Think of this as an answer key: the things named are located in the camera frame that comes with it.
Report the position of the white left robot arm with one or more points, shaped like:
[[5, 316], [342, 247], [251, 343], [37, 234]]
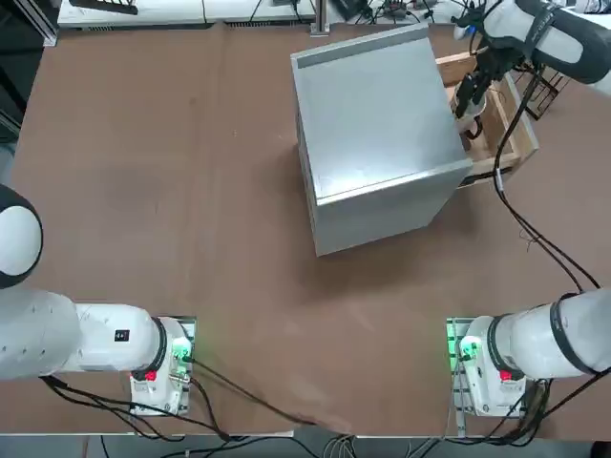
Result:
[[95, 339]]

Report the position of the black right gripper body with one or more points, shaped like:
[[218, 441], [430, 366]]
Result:
[[499, 59]]

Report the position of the black slotted stand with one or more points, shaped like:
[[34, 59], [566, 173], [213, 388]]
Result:
[[105, 6]]

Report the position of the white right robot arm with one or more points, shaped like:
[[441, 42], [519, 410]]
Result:
[[568, 40]]

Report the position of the aluminium frame rail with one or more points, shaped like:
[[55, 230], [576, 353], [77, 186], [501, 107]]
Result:
[[43, 28]]

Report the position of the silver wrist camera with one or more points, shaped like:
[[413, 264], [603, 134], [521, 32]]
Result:
[[459, 32]]

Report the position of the gray metal cabinet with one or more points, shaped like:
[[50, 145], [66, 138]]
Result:
[[372, 124]]

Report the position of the aluminium frame post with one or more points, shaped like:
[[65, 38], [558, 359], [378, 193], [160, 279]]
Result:
[[320, 19]]

